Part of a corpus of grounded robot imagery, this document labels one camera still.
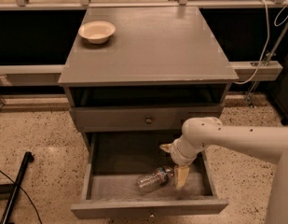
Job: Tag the open grey middle drawer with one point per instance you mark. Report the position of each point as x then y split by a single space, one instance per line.
117 159

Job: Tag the grey wooden cabinet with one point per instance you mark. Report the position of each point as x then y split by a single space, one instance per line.
164 60

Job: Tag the black stand leg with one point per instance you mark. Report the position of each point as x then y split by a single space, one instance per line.
10 191

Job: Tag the metal railing frame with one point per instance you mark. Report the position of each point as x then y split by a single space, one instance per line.
36 36

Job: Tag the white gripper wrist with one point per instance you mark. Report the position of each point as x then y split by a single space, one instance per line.
178 155

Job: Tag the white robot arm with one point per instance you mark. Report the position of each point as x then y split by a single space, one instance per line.
264 143

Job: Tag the white ceramic bowl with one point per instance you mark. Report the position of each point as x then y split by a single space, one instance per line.
97 32

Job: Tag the closed grey upper drawer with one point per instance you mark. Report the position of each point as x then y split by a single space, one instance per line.
130 118

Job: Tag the clear plastic water bottle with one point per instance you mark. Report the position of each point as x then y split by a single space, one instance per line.
153 181

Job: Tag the round metal drawer knob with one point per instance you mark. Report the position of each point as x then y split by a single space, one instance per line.
148 120

